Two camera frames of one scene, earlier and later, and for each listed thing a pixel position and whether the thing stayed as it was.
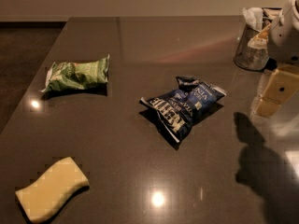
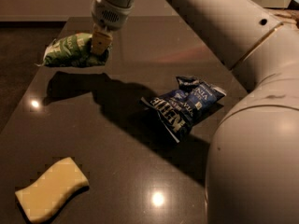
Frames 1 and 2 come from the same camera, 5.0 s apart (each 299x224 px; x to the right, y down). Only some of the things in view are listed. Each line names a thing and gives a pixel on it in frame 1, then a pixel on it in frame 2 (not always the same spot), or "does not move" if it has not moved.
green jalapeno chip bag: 64,77 to 73,50
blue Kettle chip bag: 177,108 does not move
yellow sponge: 40,200 does not move
